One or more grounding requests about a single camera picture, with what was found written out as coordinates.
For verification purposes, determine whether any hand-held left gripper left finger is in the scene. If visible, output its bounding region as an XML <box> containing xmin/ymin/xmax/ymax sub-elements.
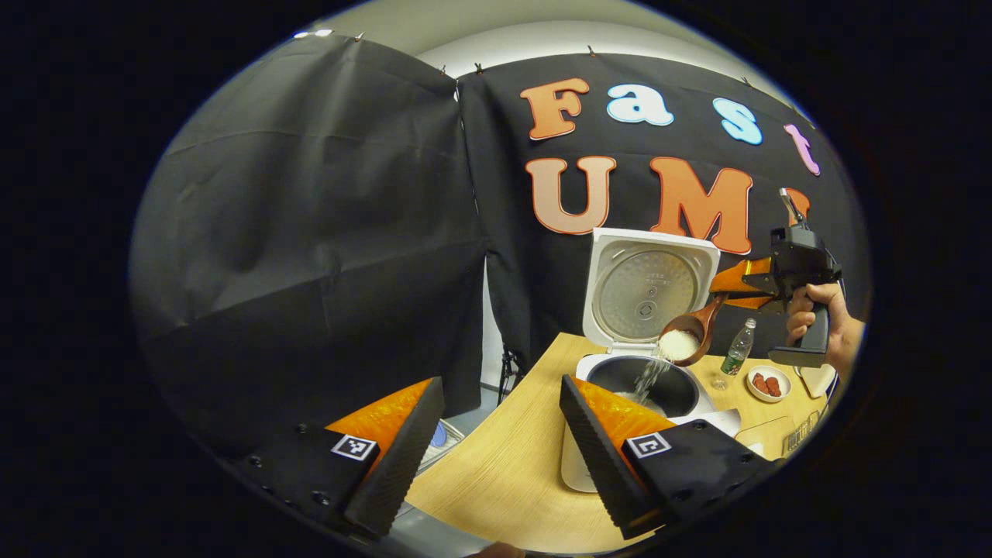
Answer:
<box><xmin>225</xmin><ymin>377</ymin><xmax>447</xmax><ymax>540</ymax></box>

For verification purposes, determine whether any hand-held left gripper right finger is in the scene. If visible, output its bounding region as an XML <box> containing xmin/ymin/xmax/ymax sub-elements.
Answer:
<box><xmin>558</xmin><ymin>374</ymin><xmax>784</xmax><ymax>542</ymax></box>

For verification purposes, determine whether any brown wooden spoon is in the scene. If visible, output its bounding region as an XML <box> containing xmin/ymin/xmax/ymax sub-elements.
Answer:
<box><xmin>657</xmin><ymin>293</ymin><xmax>729</xmax><ymax>368</ymax></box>

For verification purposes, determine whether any white rice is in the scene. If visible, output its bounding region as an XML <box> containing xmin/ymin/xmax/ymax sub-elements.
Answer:
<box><xmin>632</xmin><ymin>329</ymin><xmax>702</xmax><ymax>408</ymax></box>

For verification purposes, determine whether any white rice cooker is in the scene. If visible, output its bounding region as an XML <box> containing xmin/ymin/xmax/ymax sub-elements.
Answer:
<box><xmin>560</xmin><ymin>227</ymin><xmax>743</xmax><ymax>494</ymax></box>

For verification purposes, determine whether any clear rice container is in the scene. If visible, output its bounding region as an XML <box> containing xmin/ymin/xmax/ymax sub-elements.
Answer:
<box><xmin>735</xmin><ymin>416</ymin><xmax>799</xmax><ymax>458</ymax></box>

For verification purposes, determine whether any grey floor bin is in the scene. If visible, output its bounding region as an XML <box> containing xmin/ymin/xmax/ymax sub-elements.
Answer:
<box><xmin>417</xmin><ymin>418</ymin><xmax>466</xmax><ymax>475</ymax></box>

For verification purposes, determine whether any clear water bottle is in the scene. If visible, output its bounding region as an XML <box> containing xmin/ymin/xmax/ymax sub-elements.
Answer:
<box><xmin>711</xmin><ymin>318</ymin><xmax>757</xmax><ymax>391</ymax></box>

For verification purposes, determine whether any white plate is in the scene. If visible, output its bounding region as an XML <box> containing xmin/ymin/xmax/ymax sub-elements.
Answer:
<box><xmin>746</xmin><ymin>366</ymin><xmax>793</xmax><ymax>404</ymax></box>

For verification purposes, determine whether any black tripod stand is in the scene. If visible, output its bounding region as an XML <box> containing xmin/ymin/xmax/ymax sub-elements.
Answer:
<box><xmin>496</xmin><ymin>345</ymin><xmax>528</xmax><ymax>404</ymax></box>

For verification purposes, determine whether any black backdrop cloth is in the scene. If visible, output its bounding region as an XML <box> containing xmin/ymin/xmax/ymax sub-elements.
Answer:
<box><xmin>128</xmin><ymin>33</ymin><xmax>869</xmax><ymax>458</ymax></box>

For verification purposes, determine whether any row of cloth clips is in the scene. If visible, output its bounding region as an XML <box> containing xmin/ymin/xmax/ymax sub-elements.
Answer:
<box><xmin>353</xmin><ymin>31</ymin><xmax>753</xmax><ymax>86</ymax></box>

